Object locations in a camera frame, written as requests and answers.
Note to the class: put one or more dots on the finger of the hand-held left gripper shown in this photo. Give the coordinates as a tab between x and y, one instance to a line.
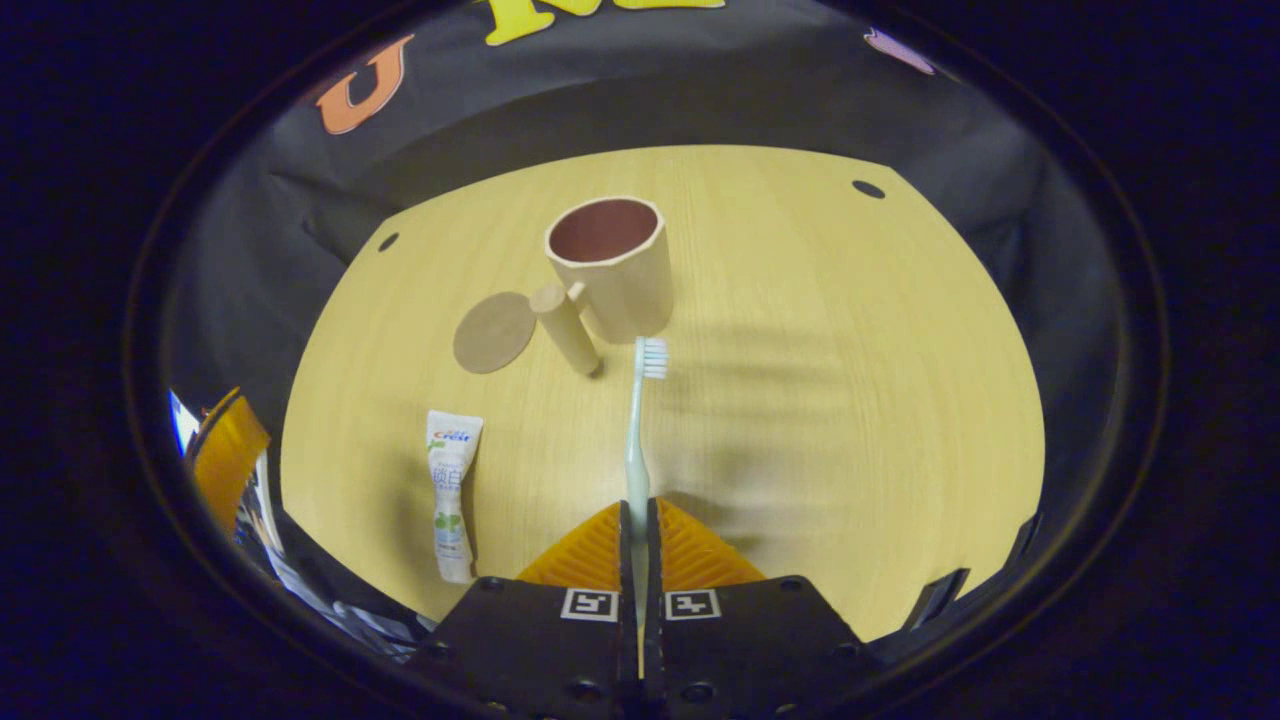
228	460

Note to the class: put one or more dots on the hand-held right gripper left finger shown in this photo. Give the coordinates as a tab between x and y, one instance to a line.
624	575

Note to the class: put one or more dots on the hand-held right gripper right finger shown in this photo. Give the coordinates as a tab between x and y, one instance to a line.
655	575

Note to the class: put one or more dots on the light green toothbrush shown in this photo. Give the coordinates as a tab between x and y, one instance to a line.
637	450

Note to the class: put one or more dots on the white toothpaste tube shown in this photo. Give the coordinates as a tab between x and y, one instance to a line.
452	490

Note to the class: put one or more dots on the round brown coaster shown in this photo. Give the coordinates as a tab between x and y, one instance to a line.
493	333

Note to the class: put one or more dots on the black backdrop cloth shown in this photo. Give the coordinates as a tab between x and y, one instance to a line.
700	90

